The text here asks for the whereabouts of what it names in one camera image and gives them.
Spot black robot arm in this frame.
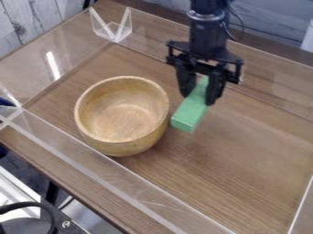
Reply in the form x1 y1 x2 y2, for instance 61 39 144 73
166 0 243 106

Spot black cable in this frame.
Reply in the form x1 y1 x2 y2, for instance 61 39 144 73
0 200 59 234

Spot brown wooden bowl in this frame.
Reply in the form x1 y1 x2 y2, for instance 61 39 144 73
73 76 170 157

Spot black metal table leg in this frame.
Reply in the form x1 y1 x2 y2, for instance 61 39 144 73
45 182 60 205

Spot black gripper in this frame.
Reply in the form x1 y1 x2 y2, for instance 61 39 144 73
166 16 243 106

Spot clear acrylic tray walls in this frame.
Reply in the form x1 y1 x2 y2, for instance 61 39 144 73
0 3 313 234

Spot green rectangular block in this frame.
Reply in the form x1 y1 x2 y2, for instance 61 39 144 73
170 77 208 132

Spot blue object at edge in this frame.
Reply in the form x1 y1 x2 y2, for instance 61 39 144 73
0 97 16 107

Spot white object at right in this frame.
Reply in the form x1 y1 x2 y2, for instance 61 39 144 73
301 27 313 53

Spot black bracket with screw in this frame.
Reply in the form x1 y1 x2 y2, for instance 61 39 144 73
40 207 91 234

